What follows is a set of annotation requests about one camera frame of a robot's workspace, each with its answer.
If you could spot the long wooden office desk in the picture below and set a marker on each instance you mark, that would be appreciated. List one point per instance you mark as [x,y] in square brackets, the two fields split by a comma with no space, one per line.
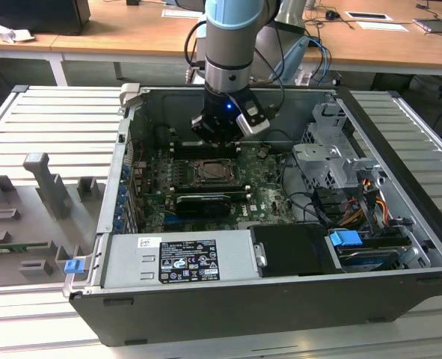
[131,30]

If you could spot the black RAM slot bank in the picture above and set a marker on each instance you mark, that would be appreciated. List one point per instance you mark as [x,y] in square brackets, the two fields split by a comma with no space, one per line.
[190,149]
[205,188]

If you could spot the blue case latch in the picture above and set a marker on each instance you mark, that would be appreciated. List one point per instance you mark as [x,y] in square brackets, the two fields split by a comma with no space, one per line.
[74,267]

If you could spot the black grey PC case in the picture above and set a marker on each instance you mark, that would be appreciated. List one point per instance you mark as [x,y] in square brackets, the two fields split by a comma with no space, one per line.
[243,318]

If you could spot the black camera mounting bracket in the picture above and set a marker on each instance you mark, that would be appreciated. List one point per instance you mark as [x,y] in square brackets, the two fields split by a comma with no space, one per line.
[247,104]

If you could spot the white paper sheet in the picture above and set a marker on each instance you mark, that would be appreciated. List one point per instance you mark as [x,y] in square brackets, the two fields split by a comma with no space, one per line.
[183,13]
[383,26]

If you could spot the green motherboard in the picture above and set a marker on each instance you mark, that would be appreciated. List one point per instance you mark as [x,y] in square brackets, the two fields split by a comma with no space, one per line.
[269,198]

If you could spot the black monitor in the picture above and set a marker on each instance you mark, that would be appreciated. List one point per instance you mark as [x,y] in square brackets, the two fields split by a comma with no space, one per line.
[37,15]

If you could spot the grey metal drive cage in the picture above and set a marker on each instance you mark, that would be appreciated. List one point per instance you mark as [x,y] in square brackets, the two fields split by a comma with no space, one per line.
[318,161]

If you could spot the grey parts rack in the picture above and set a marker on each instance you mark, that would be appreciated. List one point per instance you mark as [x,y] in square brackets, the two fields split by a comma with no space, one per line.
[26,209]

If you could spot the hard disk in blue carrier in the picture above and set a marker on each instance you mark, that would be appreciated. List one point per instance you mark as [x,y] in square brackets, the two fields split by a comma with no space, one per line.
[346,238]

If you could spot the green RAM stick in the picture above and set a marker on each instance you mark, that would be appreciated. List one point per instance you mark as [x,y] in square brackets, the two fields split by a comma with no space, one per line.
[18,246]

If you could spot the black computer mouse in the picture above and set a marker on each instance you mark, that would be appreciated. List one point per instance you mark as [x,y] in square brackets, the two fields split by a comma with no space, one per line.
[332,15]

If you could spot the black graphics card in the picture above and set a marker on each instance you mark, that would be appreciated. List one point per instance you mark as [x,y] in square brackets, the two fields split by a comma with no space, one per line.
[202,205]

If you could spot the grey laptop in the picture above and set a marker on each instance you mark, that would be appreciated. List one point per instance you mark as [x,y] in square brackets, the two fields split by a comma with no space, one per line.
[437,25]

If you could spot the small white plastic device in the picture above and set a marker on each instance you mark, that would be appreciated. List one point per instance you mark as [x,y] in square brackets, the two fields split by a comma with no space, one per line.
[303,78]

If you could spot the grey power supply unit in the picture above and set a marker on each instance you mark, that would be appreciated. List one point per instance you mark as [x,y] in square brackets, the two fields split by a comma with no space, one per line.
[131,261]

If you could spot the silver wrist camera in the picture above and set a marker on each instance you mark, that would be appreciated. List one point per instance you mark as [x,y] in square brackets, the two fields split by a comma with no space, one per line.
[256,127]

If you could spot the crumpled white paper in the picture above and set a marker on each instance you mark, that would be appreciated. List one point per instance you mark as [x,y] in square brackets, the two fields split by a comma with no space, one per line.
[13,33]

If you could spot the short wooden office desk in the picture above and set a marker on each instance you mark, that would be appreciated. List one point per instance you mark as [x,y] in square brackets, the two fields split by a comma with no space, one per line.
[18,45]

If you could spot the black framed desk port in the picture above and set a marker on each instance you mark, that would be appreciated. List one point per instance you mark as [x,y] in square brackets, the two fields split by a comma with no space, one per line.
[368,15]

